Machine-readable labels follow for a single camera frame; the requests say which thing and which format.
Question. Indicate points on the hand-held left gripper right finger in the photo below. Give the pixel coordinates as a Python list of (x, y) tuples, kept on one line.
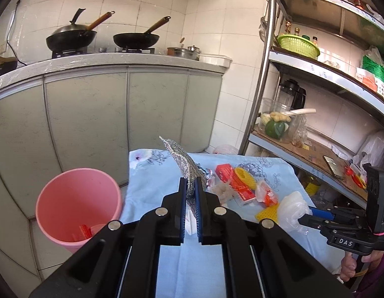
[(199, 217)]

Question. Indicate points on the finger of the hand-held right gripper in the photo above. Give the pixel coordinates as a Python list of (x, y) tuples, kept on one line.
[(313, 222), (323, 212)]

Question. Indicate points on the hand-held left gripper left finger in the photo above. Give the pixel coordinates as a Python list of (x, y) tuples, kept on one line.
[(181, 217)]

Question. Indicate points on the yellow foam fruit net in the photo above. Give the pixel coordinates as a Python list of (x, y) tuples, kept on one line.
[(245, 178), (268, 213)]

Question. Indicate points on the orange snack wrapper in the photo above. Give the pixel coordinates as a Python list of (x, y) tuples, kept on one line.
[(266, 195)]

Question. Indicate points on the silver foil wrapper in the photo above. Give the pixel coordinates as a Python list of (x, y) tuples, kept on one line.
[(179, 158)]

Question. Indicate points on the pink plastic bucket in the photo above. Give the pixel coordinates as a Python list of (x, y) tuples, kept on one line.
[(71, 198)]

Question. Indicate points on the person's right forearm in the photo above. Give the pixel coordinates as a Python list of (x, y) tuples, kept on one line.
[(378, 274)]

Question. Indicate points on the person's right hand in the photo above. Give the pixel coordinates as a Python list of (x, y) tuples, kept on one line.
[(346, 268)]

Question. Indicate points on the white plastic bag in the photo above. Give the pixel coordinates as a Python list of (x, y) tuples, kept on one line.
[(292, 208)]

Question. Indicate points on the yellow oil bottle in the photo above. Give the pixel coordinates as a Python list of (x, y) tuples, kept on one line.
[(312, 186)]

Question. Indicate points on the crumpled clear plastic wrapper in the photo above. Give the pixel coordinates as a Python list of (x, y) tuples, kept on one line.
[(221, 192)]

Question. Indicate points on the light blue floral tablecloth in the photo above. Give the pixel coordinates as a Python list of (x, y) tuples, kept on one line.
[(158, 177)]

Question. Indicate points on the smartphone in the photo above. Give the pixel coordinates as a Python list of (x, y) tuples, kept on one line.
[(334, 167)]

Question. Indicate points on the red cardboard box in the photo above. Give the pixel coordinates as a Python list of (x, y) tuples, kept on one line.
[(224, 170)]

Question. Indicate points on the cardboard shelf liner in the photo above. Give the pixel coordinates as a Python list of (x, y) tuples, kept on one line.
[(306, 153)]

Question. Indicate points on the white plastic bags on shelf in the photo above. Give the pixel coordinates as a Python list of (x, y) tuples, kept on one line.
[(373, 149)]

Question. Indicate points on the pink plastic bag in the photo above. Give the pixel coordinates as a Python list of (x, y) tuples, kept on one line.
[(225, 149)]

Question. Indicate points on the green bell pepper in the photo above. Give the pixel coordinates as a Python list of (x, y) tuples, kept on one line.
[(275, 129)]

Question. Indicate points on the red wrapper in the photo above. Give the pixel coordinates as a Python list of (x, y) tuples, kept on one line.
[(83, 232)]

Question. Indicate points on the ginger root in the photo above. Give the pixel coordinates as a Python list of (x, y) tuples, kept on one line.
[(278, 116)]

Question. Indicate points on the clear plastic jar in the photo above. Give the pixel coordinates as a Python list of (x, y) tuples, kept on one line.
[(272, 107)]

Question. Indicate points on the green and white sack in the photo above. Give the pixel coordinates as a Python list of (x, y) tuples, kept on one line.
[(376, 71)]

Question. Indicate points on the grey kitchen counter cabinet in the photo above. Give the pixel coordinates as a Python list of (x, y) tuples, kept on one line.
[(86, 115)]

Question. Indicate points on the metal shelf rack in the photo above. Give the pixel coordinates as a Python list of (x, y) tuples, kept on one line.
[(303, 62)]

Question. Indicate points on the white plastic container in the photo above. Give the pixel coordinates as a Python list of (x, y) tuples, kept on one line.
[(214, 60)]

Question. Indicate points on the steel pot with lid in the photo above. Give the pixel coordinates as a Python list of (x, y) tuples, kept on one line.
[(192, 52)]

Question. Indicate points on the brown cooking pot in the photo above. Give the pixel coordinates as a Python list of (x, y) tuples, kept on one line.
[(173, 51)]

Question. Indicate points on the green plastic basket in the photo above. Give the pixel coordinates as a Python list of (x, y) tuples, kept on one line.
[(299, 46)]

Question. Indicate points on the gas stove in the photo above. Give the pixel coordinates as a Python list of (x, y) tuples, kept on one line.
[(102, 51)]

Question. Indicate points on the hanging metal strainer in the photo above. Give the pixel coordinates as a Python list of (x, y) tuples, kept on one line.
[(264, 28)]

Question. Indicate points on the steel wok lid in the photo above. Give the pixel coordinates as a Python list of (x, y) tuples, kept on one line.
[(69, 28)]

